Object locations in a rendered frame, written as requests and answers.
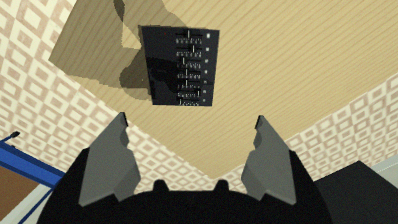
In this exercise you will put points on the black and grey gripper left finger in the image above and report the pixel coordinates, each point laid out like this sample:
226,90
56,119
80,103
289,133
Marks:
100,177

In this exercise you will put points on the black lighting desk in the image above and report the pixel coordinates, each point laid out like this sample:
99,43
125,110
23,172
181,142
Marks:
177,76

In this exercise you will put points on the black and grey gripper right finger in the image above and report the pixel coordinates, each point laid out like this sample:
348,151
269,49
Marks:
274,175

